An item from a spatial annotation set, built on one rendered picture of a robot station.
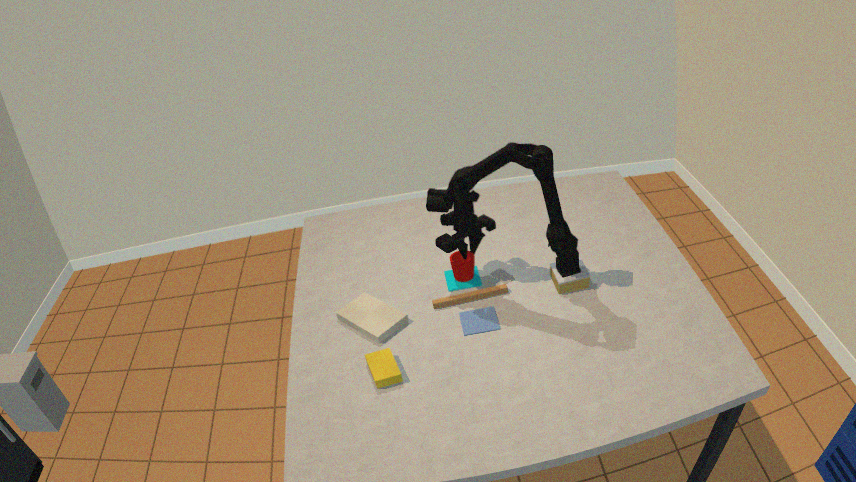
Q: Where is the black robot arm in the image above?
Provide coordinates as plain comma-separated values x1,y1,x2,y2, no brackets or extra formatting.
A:
426,143,581,277

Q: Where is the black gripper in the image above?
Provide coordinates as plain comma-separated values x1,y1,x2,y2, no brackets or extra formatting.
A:
435,212,496,260

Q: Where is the tan wooden bar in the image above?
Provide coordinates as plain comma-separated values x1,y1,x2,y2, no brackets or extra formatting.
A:
432,284,508,309

